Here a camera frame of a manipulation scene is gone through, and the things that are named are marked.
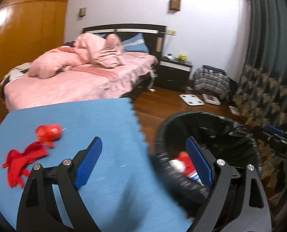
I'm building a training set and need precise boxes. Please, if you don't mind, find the red plastic bag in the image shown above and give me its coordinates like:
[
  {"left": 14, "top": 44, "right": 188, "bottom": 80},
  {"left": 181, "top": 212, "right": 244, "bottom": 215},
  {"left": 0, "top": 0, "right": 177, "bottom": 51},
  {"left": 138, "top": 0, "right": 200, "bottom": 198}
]
[{"left": 35, "top": 124, "right": 62, "bottom": 149}]

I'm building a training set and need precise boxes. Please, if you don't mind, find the blue pillow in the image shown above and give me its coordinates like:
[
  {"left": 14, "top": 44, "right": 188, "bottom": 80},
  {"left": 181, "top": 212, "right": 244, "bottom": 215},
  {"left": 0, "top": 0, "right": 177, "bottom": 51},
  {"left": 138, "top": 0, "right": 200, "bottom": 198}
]
[{"left": 121, "top": 33, "right": 149, "bottom": 53}]

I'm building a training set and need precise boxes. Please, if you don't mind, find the yellow plush toy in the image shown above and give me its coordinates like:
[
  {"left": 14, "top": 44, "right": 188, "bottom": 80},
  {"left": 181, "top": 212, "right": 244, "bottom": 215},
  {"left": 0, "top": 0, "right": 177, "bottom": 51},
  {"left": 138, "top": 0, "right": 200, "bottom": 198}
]
[{"left": 177, "top": 54, "right": 187, "bottom": 62}]

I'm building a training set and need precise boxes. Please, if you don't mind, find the clothes pile on bed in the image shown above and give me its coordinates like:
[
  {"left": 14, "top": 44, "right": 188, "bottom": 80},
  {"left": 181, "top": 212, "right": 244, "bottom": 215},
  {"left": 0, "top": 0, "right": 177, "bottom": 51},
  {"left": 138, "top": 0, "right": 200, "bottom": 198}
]
[{"left": 0, "top": 62, "right": 32, "bottom": 86}]

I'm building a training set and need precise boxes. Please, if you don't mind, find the wall lamp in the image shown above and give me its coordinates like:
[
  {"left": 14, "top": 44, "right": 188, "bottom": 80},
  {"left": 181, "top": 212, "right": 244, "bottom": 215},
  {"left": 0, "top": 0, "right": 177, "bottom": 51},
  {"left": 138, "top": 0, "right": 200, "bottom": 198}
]
[
  {"left": 78, "top": 7, "right": 86, "bottom": 17},
  {"left": 169, "top": 0, "right": 181, "bottom": 12}
]

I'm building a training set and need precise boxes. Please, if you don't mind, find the black lined trash bin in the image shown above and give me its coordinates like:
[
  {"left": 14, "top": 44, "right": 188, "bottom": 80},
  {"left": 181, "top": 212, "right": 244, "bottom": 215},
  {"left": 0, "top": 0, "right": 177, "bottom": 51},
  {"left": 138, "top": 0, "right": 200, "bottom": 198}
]
[{"left": 151, "top": 112, "right": 263, "bottom": 218}]

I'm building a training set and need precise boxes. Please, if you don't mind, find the wooden wardrobe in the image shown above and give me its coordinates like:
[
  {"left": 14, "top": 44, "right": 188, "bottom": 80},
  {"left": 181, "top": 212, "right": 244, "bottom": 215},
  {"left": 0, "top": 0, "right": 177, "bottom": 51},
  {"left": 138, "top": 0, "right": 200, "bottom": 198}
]
[{"left": 0, "top": 0, "right": 68, "bottom": 93}]

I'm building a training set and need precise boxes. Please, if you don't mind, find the left wall lamp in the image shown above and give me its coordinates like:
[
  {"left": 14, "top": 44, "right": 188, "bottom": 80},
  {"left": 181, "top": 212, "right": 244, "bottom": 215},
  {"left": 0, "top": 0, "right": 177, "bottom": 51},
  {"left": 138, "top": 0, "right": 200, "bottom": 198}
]
[{"left": 78, "top": 7, "right": 86, "bottom": 17}]

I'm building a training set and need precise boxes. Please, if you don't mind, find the blue table mat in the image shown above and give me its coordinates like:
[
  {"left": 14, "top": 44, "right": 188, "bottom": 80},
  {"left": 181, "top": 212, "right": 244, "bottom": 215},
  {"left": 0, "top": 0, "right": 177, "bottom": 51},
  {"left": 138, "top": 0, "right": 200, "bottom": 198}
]
[{"left": 0, "top": 98, "right": 191, "bottom": 231}]

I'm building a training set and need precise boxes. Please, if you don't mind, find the bed with pink sheet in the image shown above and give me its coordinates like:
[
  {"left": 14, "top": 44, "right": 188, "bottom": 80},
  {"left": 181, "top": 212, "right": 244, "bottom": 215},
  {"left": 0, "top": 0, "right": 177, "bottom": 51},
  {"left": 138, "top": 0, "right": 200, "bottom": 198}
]
[{"left": 4, "top": 52, "right": 157, "bottom": 111}]

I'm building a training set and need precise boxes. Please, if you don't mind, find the pink crumpled duvet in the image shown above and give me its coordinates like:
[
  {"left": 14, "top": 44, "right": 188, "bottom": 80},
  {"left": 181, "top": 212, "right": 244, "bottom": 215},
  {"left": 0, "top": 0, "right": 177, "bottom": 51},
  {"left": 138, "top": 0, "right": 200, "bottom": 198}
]
[{"left": 28, "top": 33, "right": 124, "bottom": 79}]

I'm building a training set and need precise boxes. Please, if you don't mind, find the black headboard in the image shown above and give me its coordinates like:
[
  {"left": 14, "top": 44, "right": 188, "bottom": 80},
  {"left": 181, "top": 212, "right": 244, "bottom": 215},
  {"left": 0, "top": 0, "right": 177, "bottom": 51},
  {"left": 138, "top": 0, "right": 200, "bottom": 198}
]
[{"left": 82, "top": 24, "right": 166, "bottom": 61}]

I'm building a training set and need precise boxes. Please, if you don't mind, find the white bathroom scale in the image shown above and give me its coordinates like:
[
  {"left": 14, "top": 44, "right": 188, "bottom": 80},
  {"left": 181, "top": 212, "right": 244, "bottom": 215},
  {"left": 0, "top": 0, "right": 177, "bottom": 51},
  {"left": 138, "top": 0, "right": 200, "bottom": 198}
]
[{"left": 179, "top": 94, "right": 205, "bottom": 106}]

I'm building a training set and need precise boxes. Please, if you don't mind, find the black white nightstand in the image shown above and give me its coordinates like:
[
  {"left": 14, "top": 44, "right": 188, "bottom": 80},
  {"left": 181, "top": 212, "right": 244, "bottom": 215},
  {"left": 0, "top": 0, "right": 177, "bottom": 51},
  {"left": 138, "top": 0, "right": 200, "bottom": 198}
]
[{"left": 155, "top": 57, "right": 192, "bottom": 92}]

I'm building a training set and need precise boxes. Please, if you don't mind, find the plaid shirt on chair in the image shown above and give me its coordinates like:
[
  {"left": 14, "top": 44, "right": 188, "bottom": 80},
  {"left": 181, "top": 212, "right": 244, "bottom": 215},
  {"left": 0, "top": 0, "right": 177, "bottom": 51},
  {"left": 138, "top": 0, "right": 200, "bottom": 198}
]
[{"left": 193, "top": 65, "right": 230, "bottom": 101}]

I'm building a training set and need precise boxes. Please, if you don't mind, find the red cloth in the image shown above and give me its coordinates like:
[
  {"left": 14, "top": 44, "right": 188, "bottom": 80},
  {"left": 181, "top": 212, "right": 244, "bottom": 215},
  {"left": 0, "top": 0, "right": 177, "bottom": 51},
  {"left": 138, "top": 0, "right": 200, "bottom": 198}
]
[{"left": 2, "top": 141, "right": 48, "bottom": 188}]

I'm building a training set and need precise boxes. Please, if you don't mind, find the patterned grey curtain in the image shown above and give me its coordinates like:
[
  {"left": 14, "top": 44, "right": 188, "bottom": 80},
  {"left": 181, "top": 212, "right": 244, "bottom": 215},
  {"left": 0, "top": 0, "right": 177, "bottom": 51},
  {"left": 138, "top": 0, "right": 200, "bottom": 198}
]
[{"left": 233, "top": 0, "right": 287, "bottom": 132}]

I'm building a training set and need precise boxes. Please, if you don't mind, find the right wall lamp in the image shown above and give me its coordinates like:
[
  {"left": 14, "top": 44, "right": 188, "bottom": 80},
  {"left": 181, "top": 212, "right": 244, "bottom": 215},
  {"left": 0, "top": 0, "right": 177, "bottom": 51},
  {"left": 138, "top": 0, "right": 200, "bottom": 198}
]
[{"left": 169, "top": 0, "right": 181, "bottom": 12}]

